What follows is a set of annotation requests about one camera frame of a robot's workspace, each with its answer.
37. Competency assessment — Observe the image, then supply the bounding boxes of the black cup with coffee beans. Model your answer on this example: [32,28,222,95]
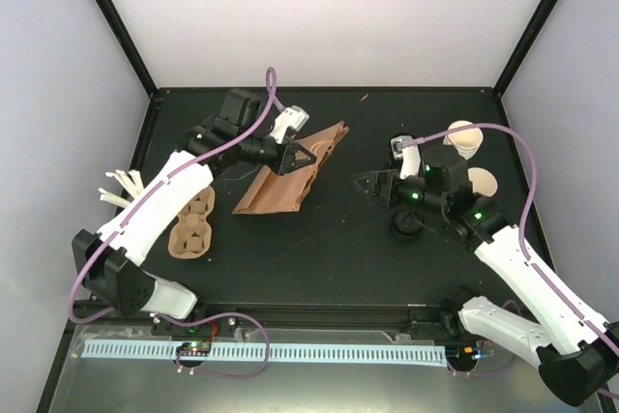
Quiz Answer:
[388,133,413,166]

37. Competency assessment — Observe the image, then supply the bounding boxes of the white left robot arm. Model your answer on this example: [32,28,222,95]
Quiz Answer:
[72,89,316,335]

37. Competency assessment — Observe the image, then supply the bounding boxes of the white wooden stirrers in glass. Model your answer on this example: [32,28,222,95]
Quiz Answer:
[98,169,145,209]

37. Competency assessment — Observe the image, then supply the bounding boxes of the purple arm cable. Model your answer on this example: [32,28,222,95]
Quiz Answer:
[410,122,619,399]
[66,67,291,325]

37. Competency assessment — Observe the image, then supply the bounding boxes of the brown cardboard cup carrier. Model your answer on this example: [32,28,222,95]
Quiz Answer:
[167,187,216,260]

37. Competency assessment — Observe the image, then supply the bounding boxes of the brown paper bag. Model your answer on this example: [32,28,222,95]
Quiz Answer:
[233,121,349,215]

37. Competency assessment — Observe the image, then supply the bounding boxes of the right small circuit board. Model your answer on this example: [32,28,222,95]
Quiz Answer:
[445,343,496,362]

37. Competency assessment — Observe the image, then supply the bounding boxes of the single black paper cup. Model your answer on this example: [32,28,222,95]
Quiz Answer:
[468,167,498,197]

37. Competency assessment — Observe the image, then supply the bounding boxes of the black frame post right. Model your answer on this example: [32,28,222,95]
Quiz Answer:
[492,0,559,99]

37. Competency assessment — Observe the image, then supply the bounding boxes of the white slotted cable duct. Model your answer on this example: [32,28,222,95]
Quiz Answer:
[81,339,447,368]

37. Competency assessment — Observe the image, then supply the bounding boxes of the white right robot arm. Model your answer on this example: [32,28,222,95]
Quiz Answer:
[352,145,618,406]

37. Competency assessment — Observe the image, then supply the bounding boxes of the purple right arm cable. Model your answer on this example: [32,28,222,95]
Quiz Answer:
[410,122,619,399]

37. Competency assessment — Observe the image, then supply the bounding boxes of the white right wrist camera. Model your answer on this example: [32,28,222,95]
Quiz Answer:
[399,138,422,179]

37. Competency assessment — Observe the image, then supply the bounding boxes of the left small circuit board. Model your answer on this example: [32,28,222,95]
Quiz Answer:
[175,341,212,357]

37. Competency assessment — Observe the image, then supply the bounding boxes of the black frame post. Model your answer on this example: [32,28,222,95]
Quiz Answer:
[492,0,559,99]
[94,0,158,97]

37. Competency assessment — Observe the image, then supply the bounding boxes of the stack of black paper cups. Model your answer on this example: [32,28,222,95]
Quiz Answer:
[443,128,484,160]

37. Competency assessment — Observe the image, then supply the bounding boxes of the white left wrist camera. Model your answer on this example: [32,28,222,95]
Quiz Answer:
[269,105,310,144]

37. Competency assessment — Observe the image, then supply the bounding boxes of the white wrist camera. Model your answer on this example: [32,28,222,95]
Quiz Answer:
[399,138,422,179]
[269,105,310,144]

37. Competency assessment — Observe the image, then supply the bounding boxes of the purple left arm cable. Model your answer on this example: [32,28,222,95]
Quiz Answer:
[66,67,291,325]

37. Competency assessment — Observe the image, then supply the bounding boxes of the small circuit board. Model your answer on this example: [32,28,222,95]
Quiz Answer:
[445,343,496,362]
[175,341,212,357]

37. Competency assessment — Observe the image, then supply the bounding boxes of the black frame post left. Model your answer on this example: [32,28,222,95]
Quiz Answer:
[94,0,158,97]

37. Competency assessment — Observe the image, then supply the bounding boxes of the black front aluminium rail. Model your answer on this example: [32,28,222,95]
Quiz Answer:
[72,301,465,337]

